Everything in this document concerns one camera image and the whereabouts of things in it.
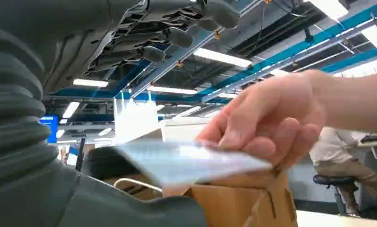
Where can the person's hand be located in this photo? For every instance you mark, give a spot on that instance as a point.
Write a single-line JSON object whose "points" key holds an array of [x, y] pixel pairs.
{"points": [[269, 112]]}

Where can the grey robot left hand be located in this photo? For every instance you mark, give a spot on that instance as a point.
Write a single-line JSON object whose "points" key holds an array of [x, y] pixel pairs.
{"points": [[69, 34]]}

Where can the white card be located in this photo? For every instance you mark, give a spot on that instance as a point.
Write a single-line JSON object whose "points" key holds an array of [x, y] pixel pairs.
{"points": [[188, 163]]}

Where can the long ceiling light panel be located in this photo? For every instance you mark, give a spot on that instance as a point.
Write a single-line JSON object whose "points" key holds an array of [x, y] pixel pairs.
{"points": [[376, 37], [172, 90], [71, 109], [222, 57], [90, 83], [331, 7]]}

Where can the seated person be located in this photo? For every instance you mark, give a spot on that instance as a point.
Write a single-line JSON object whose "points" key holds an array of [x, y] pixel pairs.
{"points": [[332, 150]]}

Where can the white partition panel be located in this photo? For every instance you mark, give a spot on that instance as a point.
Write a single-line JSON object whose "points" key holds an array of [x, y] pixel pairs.
{"points": [[182, 130]]}

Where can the black stool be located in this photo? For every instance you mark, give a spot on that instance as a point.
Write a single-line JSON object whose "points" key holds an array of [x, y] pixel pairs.
{"points": [[332, 180]]}

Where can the blue lit screen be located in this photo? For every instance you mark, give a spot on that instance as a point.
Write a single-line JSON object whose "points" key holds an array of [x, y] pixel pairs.
{"points": [[52, 125]]}

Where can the robot left arm ribbed sleeve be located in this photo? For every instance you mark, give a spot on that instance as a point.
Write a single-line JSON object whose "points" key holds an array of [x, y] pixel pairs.
{"points": [[12, 119]]}

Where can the pale background desk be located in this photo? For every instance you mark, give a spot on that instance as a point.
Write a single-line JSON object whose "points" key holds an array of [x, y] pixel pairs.
{"points": [[374, 142]]}

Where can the white hanging sheet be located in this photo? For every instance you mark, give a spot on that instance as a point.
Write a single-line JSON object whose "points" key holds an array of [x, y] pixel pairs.
{"points": [[135, 122]]}

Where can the black chair back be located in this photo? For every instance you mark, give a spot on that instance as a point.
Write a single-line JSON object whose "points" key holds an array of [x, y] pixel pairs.
{"points": [[106, 163]]}

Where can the black upright post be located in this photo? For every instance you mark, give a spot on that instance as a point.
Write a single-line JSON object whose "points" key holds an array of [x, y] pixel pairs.
{"points": [[80, 153]]}

